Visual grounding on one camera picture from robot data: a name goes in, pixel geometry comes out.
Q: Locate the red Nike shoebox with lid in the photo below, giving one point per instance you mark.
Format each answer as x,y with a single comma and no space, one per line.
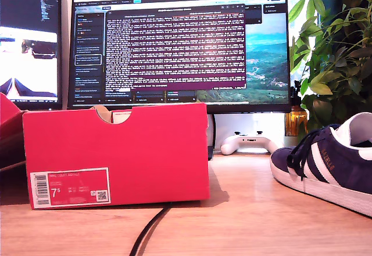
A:
116,157

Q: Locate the blue suede Adidas shoe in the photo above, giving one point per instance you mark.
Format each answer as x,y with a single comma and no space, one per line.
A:
343,166

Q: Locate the grey monitor stand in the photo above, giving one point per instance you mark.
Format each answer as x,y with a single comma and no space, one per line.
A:
211,134

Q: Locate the white game controller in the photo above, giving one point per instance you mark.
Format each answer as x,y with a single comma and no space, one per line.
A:
247,144

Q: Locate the large black computer monitor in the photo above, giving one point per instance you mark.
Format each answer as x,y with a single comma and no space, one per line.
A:
174,50

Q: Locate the small white pot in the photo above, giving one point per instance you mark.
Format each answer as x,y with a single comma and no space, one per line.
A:
290,141

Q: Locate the amber pump bottle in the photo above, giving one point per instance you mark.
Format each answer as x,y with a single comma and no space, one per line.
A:
295,119

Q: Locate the green leafy houseplant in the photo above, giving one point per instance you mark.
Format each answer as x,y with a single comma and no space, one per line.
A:
334,64

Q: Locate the black monitor with code window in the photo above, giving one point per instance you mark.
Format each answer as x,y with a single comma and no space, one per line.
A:
29,12

